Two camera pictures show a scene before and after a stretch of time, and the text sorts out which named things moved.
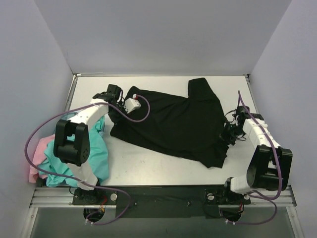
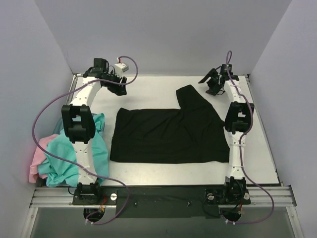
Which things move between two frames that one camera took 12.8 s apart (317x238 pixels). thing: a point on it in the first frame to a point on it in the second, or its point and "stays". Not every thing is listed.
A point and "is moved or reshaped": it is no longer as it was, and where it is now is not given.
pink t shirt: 39,155 stays
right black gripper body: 228,132 to 213,83
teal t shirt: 98,159 stays
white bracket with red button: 132,103 to 120,68
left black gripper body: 115,109 to 118,86
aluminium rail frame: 63,198 stays
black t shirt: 191,126 is moved or reshaped
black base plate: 200,201 stays
